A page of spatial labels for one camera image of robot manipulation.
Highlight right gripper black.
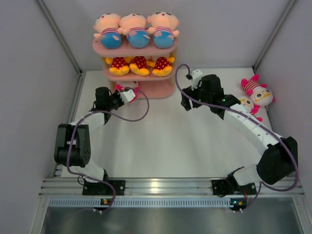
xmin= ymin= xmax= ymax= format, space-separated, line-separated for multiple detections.
xmin=181 ymin=80 xmax=212 ymax=111

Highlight yellow plush red dotted dress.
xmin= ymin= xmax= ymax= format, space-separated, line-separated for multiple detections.
xmin=105 ymin=57 xmax=130 ymax=76

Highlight white plush yellow glasses front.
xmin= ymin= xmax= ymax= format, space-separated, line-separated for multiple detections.
xmin=239 ymin=97 xmax=263 ymax=122

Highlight small baby doll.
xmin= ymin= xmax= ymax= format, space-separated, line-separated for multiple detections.
xmin=147 ymin=12 xmax=179 ymax=49

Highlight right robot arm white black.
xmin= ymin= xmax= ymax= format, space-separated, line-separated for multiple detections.
xmin=180 ymin=70 xmax=298 ymax=194

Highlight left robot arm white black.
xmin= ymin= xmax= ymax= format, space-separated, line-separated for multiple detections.
xmin=54 ymin=87 xmax=133 ymax=195

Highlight pink three-tier shelf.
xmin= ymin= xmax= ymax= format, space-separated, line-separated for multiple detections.
xmin=92 ymin=39 xmax=178 ymax=99

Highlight left baby doll blue pants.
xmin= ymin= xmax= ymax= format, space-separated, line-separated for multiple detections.
xmin=93 ymin=13 xmax=122 ymax=49

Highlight baby doll blue pants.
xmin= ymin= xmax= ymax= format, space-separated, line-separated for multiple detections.
xmin=93 ymin=13 xmax=122 ymax=49
xmin=119 ymin=13 xmax=150 ymax=49

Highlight right baby doll blue pants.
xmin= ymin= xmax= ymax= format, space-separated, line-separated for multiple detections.
xmin=119 ymin=13 xmax=150 ymax=49

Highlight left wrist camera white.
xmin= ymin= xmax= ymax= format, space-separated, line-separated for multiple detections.
xmin=119 ymin=87 xmax=137 ymax=103

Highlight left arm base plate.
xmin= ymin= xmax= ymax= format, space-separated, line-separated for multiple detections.
xmin=82 ymin=180 xmax=126 ymax=196

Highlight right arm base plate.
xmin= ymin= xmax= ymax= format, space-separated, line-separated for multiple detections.
xmin=211 ymin=179 xmax=257 ymax=197

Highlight aluminium mounting rail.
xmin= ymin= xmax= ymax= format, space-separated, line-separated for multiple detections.
xmin=39 ymin=177 xmax=305 ymax=196

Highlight perforated cable duct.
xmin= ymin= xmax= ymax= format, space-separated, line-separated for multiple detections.
xmin=48 ymin=197 xmax=246 ymax=208

